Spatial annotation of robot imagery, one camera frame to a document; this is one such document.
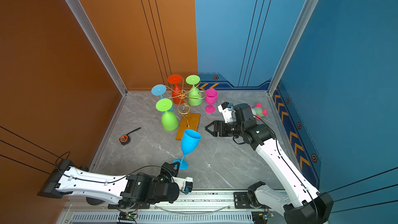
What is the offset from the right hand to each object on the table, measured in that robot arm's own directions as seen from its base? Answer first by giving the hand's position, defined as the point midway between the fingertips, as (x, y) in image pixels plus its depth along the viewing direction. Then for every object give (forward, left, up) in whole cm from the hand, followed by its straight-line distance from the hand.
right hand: (209, 128), depth 70 cm
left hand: (-11, +15, -11) cm, 21 cm away
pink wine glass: (+29, -2, -10) cm, 31 cm away
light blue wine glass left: (+17, +24, +8) cm, 31 cm away
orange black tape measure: (+6, +50, -22) cm, 55 cm away
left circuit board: (-30, +39, -27) cm, 56 cm away
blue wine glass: (-6, +8, +1) cm, 10 cm away
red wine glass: (+15, +15, +6) cm, 22 cm away
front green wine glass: (+5, +19, 0) cm, 20 cm away
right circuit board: (-31, -23, -27) cm, 47 cm away
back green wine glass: (+20, +7, +1) cm, 22 cm away
